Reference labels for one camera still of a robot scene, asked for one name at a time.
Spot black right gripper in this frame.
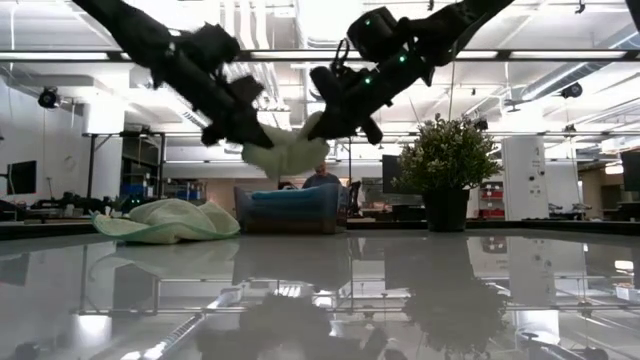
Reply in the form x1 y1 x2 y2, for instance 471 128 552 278
305 54 436 146

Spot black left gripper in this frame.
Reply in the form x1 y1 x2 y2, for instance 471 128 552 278
154 47 275 150

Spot green microfiber towel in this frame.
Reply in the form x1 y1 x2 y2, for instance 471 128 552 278
241 110 332 181
91 198 241 245

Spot person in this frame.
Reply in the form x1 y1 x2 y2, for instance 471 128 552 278
302 162 342 190

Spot small dark background screen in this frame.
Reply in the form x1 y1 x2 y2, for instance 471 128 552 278
382 153 401 194

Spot dark grey plastic bin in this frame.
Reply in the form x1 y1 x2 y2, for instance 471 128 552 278
233 182 350 235

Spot small green potted plant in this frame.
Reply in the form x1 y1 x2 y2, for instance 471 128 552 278
392 113 503 233

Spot blue storage bins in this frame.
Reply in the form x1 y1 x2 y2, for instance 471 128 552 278
118 183 147 202

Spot white translucent table mat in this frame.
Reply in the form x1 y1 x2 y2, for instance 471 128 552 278
0 232 640 360

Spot red storage rack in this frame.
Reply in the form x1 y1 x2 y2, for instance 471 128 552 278
478 181 506 220

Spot dark background robot equipment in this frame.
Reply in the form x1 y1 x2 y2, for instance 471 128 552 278
29 192 120 222

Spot white column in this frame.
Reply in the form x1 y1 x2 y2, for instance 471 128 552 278
501 134 547 222

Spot black background monitor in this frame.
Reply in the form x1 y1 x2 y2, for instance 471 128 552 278
7 159 38 195
619 149 640 194

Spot black hanging spotlight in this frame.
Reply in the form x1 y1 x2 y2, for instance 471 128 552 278
559 81 584 100

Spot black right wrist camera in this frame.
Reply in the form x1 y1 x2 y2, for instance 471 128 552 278
308 64 346 104

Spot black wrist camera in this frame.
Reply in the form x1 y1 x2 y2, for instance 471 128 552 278
229 74 266 105
308 64 346 104

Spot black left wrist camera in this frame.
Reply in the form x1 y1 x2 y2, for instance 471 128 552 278
229 74 266 105

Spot black wall-mounted camera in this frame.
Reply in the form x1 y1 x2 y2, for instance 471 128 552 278
37 85 62 110

